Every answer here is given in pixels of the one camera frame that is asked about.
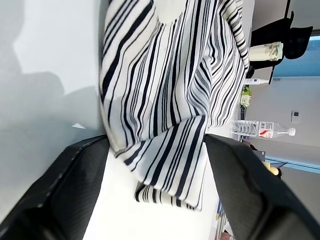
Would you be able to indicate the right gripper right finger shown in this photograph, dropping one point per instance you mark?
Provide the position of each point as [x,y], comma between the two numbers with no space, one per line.
[260,190]

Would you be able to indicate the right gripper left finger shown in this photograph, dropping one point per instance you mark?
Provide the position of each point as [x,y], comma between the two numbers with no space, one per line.
[62,190]

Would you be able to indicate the clear plastic water bottle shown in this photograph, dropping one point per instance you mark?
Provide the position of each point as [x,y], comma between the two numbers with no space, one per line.
[260,129]

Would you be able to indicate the striped T-shirt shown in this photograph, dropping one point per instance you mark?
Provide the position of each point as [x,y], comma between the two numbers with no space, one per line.
[165,95]

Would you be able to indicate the black office chair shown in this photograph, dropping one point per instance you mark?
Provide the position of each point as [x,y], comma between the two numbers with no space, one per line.
[287,32]

